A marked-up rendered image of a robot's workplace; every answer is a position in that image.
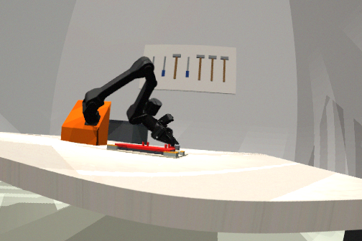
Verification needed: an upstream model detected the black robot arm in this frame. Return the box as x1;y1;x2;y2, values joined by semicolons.
82;56;174;128

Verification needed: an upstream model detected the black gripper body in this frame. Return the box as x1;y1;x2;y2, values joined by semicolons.
147;118;172;140

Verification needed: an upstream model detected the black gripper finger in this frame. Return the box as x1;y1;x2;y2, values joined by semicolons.
168;131;179;145
156;129;171;145

